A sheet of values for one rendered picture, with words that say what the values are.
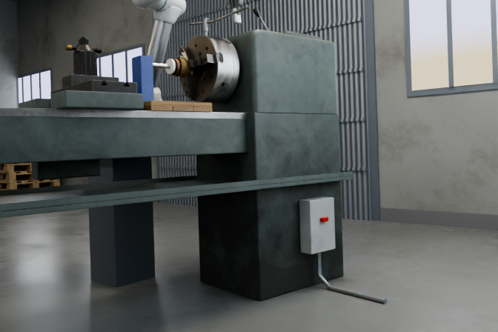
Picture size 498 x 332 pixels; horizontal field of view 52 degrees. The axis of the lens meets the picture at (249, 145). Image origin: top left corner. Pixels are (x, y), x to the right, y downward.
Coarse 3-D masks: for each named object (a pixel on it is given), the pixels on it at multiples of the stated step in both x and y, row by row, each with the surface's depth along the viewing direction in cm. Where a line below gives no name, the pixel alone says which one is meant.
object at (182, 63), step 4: (176, 60) 226; (180, 60) 227; (184, 60) 229; (176, 64) 225; (180, 64) 227; (184, 64) 227; (188, 64) 228; (176, 68) 226; (180, 68) 227; (184, 68) 228; (188, 68) 228; (176, 72) 227; (180, 72) 228; (184, 72) 228; (188, 72) 231; (180, 76) 231; (184, 76) 231
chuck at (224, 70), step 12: (204, 36) 233; (192, 48) 240; (204, 48) 233; (216, 48) 227; (228, 48) 232; (228, 60) 230; (192, 72) 241; (204, 72) 234; (216, 72) 226; (228, 72) 230; (204, 84) 234; (216, 84) 228; (228, 84) 232; (204, 96) 234; (216, 96) 234
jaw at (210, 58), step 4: (204, 56) 226; (208, 56) 225; (212, 56) 227; (216, 56) 226; (220, 56) 228; (188, 60) 229; (192, 60) 228; (196, 60) 228; (200, 60) 228; (204, 60) 227; (208, 60) 225; (212, 60) 226; (216, 60) 226; (220, 60) 227; (192, 64) 228; (196, 64) 228; (200, 64) 227; (204, 64) 227; (208, 64) 228; (212, 64) 229; (192, 68) 229; (196, 68) 230; (200, 68) 231; (204, 68) 232
